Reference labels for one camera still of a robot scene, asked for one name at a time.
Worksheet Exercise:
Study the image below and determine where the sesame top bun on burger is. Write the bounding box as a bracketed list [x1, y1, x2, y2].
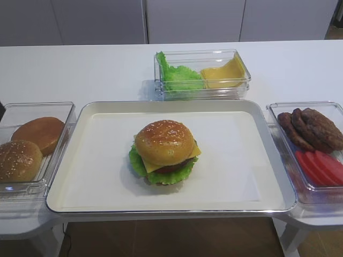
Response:
[135, 120, 195, 166]

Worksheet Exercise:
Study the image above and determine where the meat patty in burger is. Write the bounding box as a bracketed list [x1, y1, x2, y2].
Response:
[176, 157, 197, 168]

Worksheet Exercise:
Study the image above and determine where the white table leg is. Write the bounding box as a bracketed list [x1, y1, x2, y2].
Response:
[279, 224, 308, 256]

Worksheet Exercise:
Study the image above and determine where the yellow cheese slice in container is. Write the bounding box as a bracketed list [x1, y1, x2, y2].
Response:
[200, 54, 245, 89]

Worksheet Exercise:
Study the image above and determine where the green lettuce leaf in burger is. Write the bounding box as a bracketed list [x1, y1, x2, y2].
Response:
[129, 144, 198, 185]

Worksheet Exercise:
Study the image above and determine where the yellow cheese slice in burger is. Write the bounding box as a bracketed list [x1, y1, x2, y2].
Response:
[142, 144, 202, 173]

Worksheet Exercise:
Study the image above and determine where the black floor cable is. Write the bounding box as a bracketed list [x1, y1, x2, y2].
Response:
[62, 222, 72, 257]

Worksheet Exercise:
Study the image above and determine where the plain bottom bun in container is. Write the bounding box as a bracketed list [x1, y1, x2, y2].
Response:
[11, 117, 65, 156]

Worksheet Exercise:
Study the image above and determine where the brown meat patty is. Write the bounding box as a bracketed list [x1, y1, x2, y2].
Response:
[291, 108, 333, 154]
[277, 112, 315, 152]
[301, 108, 342, 150]

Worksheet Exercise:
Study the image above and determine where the rear brown meat patty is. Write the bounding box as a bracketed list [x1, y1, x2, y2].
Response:
[291, 108, 333, 154]

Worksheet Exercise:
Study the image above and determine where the rear red tomato slice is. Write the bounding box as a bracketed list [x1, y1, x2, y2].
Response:
[295, 151, 326, 186]

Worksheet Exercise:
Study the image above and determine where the red tomato slice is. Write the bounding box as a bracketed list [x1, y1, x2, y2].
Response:
[305, 152, 342, 186]
[314, 151, 342, 184]
[295, 151, 326, 186]

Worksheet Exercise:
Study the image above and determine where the sesame top bun in container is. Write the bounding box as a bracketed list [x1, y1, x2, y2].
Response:
[1, 140, 43, 183]

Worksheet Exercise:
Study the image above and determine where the clear lettuce and cheese container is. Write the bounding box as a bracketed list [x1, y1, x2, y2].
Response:
[154, 49, 251, 101]

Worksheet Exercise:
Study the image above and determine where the white serving tray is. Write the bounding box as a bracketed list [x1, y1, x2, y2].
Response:
[46, 100, 297, 215]

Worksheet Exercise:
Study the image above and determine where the clear patty and tomato container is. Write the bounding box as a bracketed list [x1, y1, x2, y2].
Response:
[265, 101, 343, 219]

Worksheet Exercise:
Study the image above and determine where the front red tomato slice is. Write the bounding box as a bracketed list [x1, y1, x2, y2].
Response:
[314, 151, 342, 184]

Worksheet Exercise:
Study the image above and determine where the green lettuce leaf in container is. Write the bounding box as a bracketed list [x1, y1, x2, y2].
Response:
[155, 51, 205, 91]

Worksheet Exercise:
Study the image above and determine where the front brown meat patty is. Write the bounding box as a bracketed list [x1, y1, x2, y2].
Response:
[301, 108, 342, 150]

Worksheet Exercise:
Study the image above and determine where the middle red tomato slice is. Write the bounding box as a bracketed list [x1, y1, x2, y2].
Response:
[305, 152, 342, 186]

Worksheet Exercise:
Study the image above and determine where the clear bun container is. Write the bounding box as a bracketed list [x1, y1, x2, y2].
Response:
[1, 102, 77, 213]

